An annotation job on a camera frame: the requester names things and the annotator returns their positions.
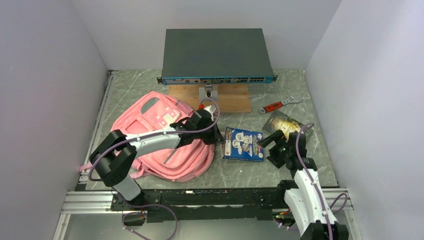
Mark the dark glossy book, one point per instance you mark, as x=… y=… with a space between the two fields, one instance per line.
x=281 y=121

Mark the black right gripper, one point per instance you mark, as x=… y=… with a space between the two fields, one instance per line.
x=279 y=139

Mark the grey metal switch stand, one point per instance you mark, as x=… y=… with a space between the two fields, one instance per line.
x=207 y=92

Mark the blue orange book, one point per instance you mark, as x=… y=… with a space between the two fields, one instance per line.
x=242 y=145

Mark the dark grey network switch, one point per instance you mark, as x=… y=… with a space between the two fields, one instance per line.
x=209 y=56

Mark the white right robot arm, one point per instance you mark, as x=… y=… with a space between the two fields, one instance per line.
x=303 y=194

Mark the red handled adjustable wrench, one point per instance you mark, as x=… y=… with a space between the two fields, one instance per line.
x=274 y=106

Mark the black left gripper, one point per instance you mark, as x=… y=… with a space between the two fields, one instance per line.
x=216 y=138

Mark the aluminium frame rail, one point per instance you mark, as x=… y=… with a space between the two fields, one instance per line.
x=111 y=74

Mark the pink school backpack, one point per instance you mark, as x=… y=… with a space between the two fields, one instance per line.
x=155 y=111

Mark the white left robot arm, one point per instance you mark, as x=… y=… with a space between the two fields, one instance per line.
x=113 y=158

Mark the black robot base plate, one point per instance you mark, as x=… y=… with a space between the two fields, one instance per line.
x=260 y=203

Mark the brown wooden board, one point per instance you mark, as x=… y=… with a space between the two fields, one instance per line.
x=232 y=98

